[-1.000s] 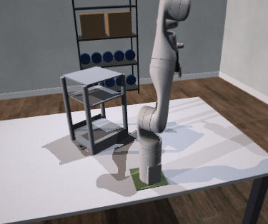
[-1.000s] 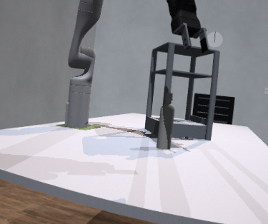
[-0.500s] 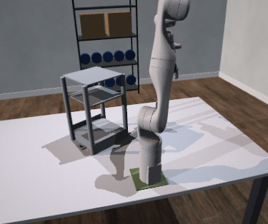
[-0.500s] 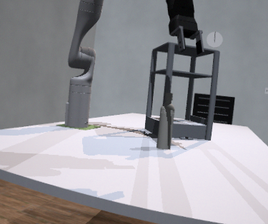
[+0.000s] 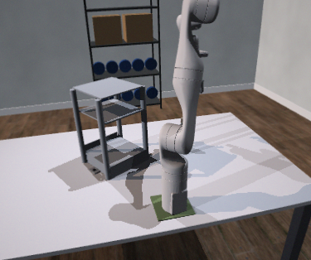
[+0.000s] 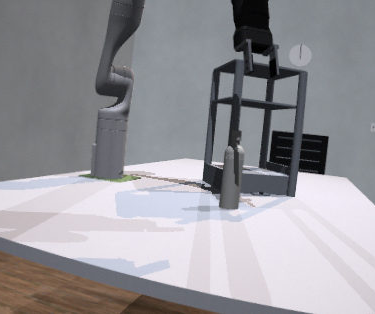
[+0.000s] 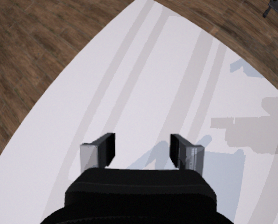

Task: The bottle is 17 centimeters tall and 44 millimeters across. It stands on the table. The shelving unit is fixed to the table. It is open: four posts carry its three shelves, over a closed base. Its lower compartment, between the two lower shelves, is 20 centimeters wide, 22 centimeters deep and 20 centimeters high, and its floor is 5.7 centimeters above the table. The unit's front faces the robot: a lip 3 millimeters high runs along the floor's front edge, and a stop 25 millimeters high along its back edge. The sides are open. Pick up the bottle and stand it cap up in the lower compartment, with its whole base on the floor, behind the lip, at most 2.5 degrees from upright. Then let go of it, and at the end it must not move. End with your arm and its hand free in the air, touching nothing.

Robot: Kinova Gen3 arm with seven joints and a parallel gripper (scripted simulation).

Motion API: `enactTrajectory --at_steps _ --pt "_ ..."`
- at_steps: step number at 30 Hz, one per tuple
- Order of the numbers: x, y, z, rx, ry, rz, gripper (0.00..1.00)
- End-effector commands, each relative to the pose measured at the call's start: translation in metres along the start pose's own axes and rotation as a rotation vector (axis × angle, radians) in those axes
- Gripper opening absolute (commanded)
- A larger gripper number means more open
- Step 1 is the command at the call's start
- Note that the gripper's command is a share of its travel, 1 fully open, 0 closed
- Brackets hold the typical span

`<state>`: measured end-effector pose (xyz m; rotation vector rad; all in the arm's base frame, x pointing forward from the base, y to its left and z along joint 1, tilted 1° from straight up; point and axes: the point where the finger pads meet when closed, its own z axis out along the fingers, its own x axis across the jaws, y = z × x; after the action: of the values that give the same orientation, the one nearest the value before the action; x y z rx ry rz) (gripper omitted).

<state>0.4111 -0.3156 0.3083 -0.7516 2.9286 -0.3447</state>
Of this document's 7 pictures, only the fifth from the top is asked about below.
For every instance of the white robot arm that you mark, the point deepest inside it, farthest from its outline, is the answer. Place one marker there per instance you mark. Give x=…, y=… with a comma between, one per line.
x=187, y=81

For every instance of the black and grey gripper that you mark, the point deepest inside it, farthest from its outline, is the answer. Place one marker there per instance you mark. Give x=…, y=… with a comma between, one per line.
x=203, y=54

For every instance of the dark grey shelving unit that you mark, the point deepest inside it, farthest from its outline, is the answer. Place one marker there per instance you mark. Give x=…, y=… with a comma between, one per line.
x=119, y=155

